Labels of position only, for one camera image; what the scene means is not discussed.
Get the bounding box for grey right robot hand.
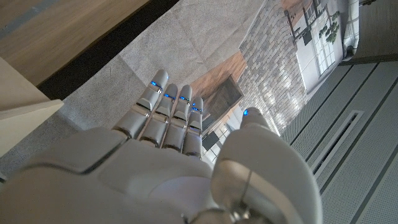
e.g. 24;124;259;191
0;68;324;224

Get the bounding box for printed room backdrop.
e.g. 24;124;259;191
37;0;361;169

